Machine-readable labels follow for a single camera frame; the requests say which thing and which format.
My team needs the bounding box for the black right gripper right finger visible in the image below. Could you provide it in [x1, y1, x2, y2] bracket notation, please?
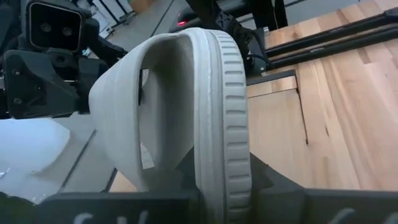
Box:
[250, 152, 398, 224]

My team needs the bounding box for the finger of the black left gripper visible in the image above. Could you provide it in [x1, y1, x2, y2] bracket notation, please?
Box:
[77, 57, 108, 113]

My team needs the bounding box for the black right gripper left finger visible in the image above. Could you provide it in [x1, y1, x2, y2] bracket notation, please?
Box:
[37, 149, 203, 224]

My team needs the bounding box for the beige foam slide sandal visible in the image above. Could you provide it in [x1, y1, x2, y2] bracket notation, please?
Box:
[88, 27, 252, 224]

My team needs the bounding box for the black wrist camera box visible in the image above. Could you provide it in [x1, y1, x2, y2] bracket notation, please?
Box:
[26, 0, 85, 53]

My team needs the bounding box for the black metal table rail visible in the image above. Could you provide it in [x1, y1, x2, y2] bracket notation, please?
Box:
[267, 26, 398, 71]
[266, 7, 398, 58]

